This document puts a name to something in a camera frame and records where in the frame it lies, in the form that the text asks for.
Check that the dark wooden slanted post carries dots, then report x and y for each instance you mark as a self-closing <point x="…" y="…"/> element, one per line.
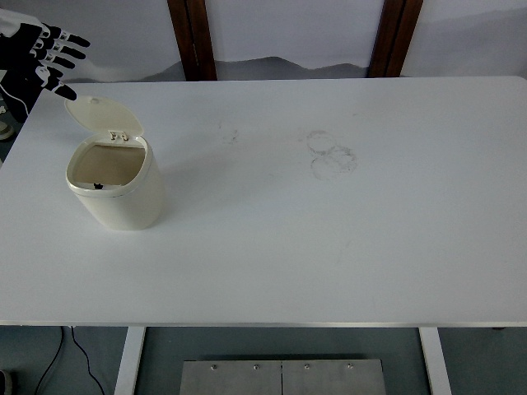
<point x="18" y="108"/>

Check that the cream plastic trash bin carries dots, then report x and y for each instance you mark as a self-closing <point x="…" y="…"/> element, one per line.
<point x="123" y="201"/>

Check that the landscape painted screen panel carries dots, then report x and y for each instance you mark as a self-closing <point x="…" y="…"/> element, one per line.
<point x="123" y="37"/>
<point x="292" y="33"/>
<point x="469" y="33"/>

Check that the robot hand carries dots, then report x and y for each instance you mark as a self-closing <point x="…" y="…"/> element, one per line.
<point x="24" y="49"/>

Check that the white table leg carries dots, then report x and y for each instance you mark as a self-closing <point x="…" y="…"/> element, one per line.
<point x="435" y="362"/>
<point x="129" y="362"/>

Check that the grey metal plate with screws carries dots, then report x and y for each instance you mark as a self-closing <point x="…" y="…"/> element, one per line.
<point x="284" y="380"/>

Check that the round grey-white floor object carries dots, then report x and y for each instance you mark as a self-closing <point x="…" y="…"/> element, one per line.
<point x="5" y="132"/>

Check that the brown wooden screen post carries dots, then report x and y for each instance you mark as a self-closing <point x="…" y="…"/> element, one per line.
<point x="192" y="37"/>
<point x="394" y="37"/>

